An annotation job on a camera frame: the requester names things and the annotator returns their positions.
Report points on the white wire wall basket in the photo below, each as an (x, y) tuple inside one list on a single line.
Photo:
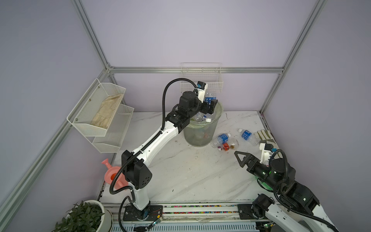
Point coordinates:
[(209, 73)]

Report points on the white mesh two-tier shelf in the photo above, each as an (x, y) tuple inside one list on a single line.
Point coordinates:
[(104, 140)]

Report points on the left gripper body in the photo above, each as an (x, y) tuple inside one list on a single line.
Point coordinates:
[(202, 107)]

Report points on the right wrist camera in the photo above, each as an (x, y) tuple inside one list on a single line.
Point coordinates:
[(267, 148)]

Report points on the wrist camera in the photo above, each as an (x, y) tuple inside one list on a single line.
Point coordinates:
[(267, 148), (201, 90)]

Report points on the beige cloth in shelf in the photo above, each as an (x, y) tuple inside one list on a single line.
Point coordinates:
[(106, 112)]

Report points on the potted green plant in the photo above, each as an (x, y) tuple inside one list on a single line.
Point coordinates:
[(86, 216)]

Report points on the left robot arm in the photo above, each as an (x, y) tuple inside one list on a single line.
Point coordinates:
[(134, 174)]

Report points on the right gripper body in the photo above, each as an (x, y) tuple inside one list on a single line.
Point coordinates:
[(258, 169)]

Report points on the grey white work glove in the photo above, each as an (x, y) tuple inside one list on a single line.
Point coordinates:
[(265, 136)]

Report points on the pink watering can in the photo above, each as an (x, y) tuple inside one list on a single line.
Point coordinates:
[(111, 173)]

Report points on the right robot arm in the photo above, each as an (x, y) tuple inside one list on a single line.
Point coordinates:
[(295, 197)]

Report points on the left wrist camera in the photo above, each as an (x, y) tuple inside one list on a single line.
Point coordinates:
[(201, 90)]

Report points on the grey mesh waste bin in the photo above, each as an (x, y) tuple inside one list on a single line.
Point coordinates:
[(200, 137)]

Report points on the small blue label bottle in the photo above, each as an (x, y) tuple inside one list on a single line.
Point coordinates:
[(200, 117)]

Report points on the green plastic bin liner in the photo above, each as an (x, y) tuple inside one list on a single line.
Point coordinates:
[(215, 109)]

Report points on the green soda bottle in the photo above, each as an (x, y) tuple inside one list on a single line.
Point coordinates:
[(264, 186)]

